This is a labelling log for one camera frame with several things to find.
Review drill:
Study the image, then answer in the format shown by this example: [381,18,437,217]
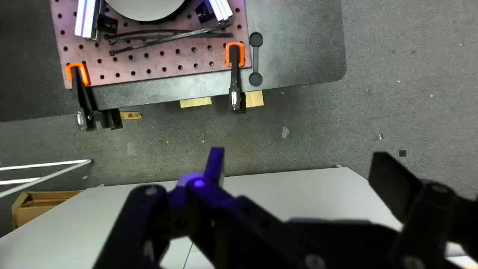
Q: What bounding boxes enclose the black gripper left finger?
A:
[93,147,281,269]

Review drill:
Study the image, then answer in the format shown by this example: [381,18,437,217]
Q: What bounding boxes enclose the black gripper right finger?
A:
[368,151,478,269]

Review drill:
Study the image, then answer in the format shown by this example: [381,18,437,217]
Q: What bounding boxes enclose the grey round robot base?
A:
[103,0,189,24]

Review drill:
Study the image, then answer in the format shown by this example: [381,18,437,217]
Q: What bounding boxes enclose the beige filing cabinet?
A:
[0,165,478,269]

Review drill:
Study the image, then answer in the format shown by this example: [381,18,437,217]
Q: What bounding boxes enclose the small wooden block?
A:
[244,90,266,111]
[178,96,214,111]
[118,109,144,123]

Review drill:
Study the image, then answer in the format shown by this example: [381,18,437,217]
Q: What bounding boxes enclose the brown cardboard box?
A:
[11,188,84,230]

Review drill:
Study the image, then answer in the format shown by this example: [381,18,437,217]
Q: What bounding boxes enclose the orange and black clamp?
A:
[65,61,124,133]
[223,41,248,114]

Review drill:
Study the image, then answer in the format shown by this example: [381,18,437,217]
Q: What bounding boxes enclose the pink perforated mounting board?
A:
[50,0,251,90]

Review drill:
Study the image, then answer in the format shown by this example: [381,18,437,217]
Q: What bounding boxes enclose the aluminium extrusion bar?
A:
[205,0,236,24]
[74,0,105,41]

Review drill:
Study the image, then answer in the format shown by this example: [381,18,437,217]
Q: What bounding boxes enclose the white wire rack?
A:
[0,157,94,200]

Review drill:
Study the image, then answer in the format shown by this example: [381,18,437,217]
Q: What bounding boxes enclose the black cable bundle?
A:
[102,26,236,57]

